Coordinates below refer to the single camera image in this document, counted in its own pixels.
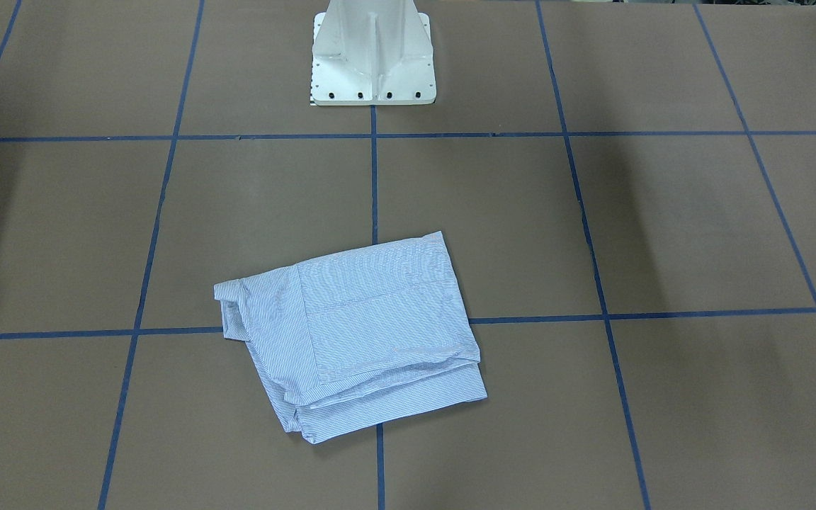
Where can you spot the light blue striped shirt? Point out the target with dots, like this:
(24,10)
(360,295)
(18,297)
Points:
(357,338)

